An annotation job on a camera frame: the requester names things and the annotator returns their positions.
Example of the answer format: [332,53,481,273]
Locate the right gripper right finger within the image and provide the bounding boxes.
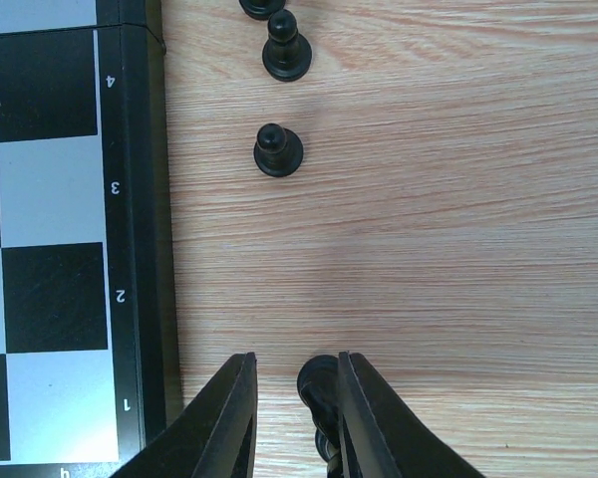
[338,352,482,478]

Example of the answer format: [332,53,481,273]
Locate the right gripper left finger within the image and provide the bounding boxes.
[114,353,257,478]

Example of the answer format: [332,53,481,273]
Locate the black knight chess piece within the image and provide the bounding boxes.
[296,355,343,477]

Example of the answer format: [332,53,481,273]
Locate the black and grey chessboard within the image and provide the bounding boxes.
[0,1,182,477]

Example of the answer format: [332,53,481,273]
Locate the black pawn near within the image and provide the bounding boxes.
[253,123,304,177]

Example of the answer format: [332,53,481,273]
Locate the black pawn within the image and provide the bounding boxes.
[253,123,304,177]
[262,9,312,82]
[239,0,286,21]

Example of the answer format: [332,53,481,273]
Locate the black pawn middle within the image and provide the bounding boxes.
[262,9,312,82]

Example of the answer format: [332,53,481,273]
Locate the black pawn far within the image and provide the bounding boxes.
[239,0,286,21]

